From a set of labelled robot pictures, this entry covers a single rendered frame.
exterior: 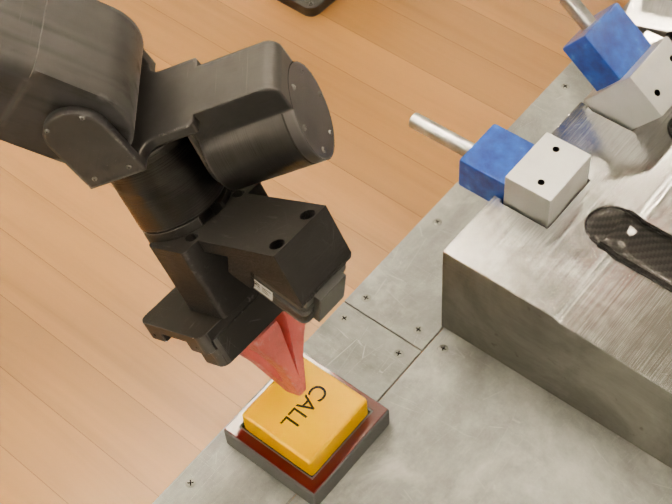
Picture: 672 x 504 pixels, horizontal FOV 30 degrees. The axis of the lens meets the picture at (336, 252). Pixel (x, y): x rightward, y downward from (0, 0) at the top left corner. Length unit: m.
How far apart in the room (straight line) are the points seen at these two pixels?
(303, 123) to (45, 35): 0.14
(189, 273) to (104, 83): 0.13
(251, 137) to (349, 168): 0.33
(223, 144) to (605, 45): 0.32
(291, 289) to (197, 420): 0.24
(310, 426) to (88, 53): 0.30
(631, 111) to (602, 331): 0.17
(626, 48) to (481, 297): 0.20
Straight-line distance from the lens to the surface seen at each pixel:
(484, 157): 0.87
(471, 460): 0.85
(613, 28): 0.90
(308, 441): 0.82
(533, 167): 0.85
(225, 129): 0.68
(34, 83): 0.64
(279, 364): 0.77
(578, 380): 0.85
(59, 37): 0.66
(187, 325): 0.74
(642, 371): 0.80
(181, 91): 0.69
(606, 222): 0.86
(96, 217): 1.00
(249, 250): 0.67
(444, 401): 0.87
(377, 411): 0.85
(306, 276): 0.67
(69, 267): 0.98
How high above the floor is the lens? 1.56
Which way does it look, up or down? 53 degrees down
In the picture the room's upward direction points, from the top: 5 degrees counter-clockwise
